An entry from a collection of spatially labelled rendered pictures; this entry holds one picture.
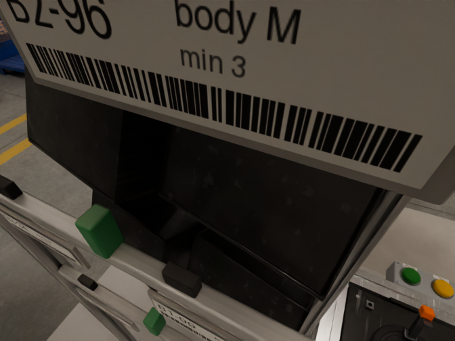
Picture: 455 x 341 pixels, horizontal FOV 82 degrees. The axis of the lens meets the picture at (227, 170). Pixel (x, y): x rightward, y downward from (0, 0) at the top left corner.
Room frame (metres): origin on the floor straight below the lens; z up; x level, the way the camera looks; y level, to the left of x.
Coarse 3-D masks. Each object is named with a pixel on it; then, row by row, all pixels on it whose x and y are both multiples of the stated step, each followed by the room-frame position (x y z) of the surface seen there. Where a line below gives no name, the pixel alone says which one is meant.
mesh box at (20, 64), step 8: (0, 24) 3.48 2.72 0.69; (0, 32) 3.51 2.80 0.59; (0, 40) 3.54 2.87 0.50; (8, 40) 3.49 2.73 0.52; (0, 48) 3.57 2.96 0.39; (8, 48) 3.52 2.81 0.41; (16, 48) 3.46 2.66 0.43; (0, 56) 3.61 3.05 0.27; (8, 56) 3.55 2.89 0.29; (16, 56) 3.49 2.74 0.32; (0, 64) 3.64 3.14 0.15; (8, 64) 3.58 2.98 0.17; (16, 64) 3.52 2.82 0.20; (0, 72) 3.66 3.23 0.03; (8, 72) 3.71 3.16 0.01; (24, 72) 3.48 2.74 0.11
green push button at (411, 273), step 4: (408, 268) 0.31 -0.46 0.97; (404, 272) 0.30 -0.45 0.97; (408, 272) 0.30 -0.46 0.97; (412, 272) 0.30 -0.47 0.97; (416, 272) 0.30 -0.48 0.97; (404, 276) 0.29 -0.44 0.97; (408, 276) 0.29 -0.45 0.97; (412, 276) 0.29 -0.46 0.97; (416, 276) 0.29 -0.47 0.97; (408, 280) 0.28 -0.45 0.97; (412, 280) 0.28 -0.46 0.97; (416, 280) 0.28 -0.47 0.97
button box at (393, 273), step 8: (392, 264) 0.34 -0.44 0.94; (400, 264) 0.33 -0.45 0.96; (392, 272) 0.31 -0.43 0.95; (400, 272) 0.30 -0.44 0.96; (424, 272) 0.31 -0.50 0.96; (392, 280) 0.29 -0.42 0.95; (400, 280) 0.28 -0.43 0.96; (424, 280) 0.28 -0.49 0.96; (432, 280) 0.28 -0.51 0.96; (448, 280) 0.28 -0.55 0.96; (408, 288) 0.26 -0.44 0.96; (416, 288) 0.26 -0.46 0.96; (424, 288) 0.26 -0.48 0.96; (432, 288) 0.26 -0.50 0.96; (432, 296) 0.25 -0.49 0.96; (440, 296) 0.24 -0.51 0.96; (448, 304) 0.23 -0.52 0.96
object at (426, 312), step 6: (420, 306) 0.19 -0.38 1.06; (426, 306) 0.19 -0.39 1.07; (420, 312) 0.18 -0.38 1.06; (426, 312) 0.17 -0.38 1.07; (432, 312) 0.17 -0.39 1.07; (420, 318) 0.17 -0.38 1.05; (426, 318) 0.17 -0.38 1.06; (432, 318) 0.17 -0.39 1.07; (414, 324) 0.17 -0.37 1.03; (420, 324) 0.16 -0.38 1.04; (426, 324) 0.16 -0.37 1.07; (408, 330) 0.16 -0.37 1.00; (414, 330) 0.16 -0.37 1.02; (420, 330) 0.16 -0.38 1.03; (414, 336) 0.15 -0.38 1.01
